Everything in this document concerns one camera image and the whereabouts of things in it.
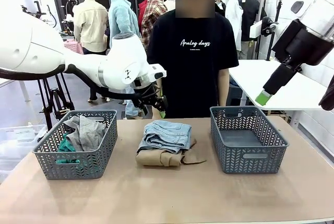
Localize gray plastic lattice basket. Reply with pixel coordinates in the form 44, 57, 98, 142
210, 105, 289, 174
32, 110, 118, 180

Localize mannequin in red top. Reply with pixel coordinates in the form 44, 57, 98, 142
137, 0, 148, 26

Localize mannequin in black shirt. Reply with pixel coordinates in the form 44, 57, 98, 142
238, 0, 267, 60

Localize black tripod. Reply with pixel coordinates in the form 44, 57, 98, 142
36, 74, 75, 131

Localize mannequin in beige shirt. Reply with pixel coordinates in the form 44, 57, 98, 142
73, 0, 110, 102

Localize gray knit garment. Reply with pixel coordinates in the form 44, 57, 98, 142
63, 115, 108, 152

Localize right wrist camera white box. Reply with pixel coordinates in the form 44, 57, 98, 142
249, 16, 280, 39

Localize black light stand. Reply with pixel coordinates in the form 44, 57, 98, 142
266, 0, 284, 62

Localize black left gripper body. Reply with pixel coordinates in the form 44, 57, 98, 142
151, 96, 169, 112

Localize light blue denim jeans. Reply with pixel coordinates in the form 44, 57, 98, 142
137, 120, 193, 154

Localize mannequin in blue fleece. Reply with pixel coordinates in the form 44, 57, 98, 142
108, 0, 144, 120

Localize person's left forearm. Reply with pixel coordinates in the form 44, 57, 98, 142
218, 85, 230, 107

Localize tan trousers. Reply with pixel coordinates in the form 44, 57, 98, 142
135, 137, 207, 167

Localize teal garment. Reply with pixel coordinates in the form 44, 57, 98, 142
56, 132, 79, 164

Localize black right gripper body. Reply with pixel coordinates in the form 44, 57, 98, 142
263, 64, 297, 96

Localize mannequin in plaid hooded shirt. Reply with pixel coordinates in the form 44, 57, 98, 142
140, 0, 169, 51

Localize white side table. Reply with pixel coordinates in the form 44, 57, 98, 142
228, 59, 334, 112

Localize person in black t-shirt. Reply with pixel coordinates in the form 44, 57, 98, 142
146, 0, 240, 119

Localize clear plastic storage box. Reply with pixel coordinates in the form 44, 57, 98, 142
0, 124, 47, 183

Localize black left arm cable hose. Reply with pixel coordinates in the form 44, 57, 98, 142
0, 63, 147, 102

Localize mannequin in white shirt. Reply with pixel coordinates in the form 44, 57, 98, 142
224, 0, 245, 52

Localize pink checked cloth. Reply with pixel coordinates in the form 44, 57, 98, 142
64, 40, 84, 55

